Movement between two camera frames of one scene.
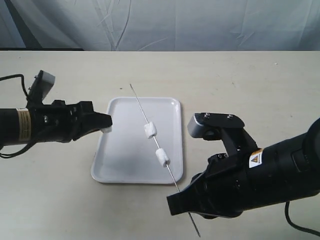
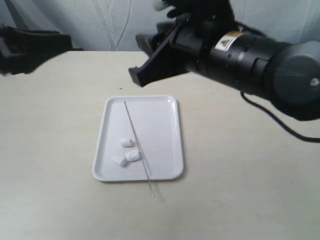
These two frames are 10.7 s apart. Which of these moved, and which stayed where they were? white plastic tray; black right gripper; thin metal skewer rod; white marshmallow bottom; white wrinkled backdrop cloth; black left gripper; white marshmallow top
Moved: white marshmallow bottom; white marshmallow top; thin metal skewer rod; black right gripper; black left gripper
Stayed: white plastic tray; white wrinkled backdrop cloth
